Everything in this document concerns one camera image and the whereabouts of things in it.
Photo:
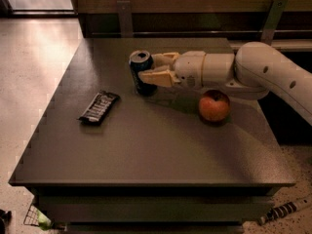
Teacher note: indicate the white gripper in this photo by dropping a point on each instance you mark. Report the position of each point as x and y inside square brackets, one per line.
[189, 69]

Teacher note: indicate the blue pepsi can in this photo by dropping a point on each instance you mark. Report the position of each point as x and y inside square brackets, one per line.
[139, 62]

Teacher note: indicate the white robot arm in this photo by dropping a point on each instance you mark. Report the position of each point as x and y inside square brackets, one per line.
[255, 70]

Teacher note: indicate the red apple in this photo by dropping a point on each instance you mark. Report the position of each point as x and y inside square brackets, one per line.
[214, 106]

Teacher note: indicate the black snack bar wrapper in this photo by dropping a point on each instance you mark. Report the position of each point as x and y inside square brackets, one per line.
[98, 108]

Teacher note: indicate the striped black white stick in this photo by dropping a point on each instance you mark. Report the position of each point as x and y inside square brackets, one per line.
[286, 209]

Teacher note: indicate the black object at floor edge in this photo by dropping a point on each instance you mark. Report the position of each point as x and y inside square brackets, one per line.
[5, 218]

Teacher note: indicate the metal rail with brackets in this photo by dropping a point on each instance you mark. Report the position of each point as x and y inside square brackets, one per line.
[276, 23]

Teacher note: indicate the wire basket with green item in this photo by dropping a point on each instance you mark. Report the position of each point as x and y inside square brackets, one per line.
[35, 218]

